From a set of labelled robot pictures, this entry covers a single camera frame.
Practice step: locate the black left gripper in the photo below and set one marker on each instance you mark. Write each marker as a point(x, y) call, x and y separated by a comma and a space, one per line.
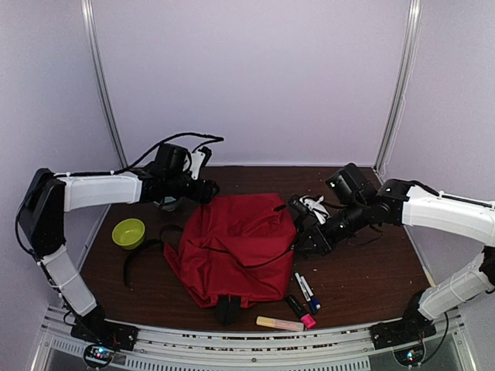
point(203, 194)

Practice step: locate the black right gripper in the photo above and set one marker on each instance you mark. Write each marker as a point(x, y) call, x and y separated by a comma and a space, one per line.
point(322, 242)

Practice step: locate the red student backpack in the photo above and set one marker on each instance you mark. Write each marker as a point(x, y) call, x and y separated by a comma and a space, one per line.
point(231, 254)

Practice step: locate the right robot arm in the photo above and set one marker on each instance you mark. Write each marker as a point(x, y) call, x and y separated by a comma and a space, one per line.
point(402, 203)

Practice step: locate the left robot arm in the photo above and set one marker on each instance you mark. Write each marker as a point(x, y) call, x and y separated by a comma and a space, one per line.
point(39, 221)

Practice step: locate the blue capped marker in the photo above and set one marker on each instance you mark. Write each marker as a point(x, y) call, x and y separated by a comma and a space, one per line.
point(314, 305)

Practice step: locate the pink black highlighter marker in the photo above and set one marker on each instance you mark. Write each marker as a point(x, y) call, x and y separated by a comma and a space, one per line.
point(305, 318)

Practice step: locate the lime green bowl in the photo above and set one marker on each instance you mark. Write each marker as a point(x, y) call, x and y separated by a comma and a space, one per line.
point(129, 233)

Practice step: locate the beige highlighter marker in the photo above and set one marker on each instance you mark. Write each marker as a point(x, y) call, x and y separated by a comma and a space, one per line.
point(279, 324)

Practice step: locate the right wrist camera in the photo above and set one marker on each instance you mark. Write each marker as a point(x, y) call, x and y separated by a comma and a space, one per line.
point(310, 206)

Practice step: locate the front aluminium rail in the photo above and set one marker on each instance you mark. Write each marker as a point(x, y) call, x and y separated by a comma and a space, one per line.
point(341, 348)

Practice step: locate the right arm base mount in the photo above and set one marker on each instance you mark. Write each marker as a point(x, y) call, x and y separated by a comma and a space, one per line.
point(400, 332)

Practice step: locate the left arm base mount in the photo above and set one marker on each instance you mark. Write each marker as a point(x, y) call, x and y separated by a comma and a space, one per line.
point(110, 334)

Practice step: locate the left aluminium frame post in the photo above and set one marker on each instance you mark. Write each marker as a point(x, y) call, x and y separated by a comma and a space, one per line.
point(87, 9)

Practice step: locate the aluminium frame post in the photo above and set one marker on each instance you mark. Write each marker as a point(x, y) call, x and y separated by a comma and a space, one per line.
point(87, 9)
point(397, 106)

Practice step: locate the right aluminium frame post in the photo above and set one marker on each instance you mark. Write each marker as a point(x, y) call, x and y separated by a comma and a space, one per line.
point(397, 106)

